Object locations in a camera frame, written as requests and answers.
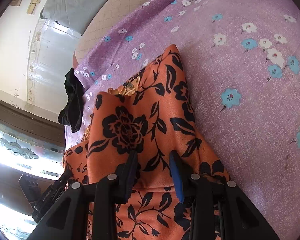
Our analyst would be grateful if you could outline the beige wall switch plates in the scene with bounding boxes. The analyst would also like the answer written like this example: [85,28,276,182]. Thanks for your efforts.
[26,0,41,15]

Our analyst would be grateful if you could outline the black cloth on bed edge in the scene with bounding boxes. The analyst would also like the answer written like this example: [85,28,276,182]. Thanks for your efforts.
[58,68,84,133]

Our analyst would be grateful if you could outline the orange black floral garment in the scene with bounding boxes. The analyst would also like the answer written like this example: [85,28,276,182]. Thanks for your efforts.
[63,45,229,239]

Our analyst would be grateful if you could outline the stained glass window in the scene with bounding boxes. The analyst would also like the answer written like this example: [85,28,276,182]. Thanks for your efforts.
[0,130,63,239]

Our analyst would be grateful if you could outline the purple floral bedsheet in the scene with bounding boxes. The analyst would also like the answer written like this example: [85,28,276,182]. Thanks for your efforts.
[66,0,300,239]

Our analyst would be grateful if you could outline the beige quilted mattress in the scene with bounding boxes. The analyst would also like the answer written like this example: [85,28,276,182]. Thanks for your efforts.
[72,0,150,69]

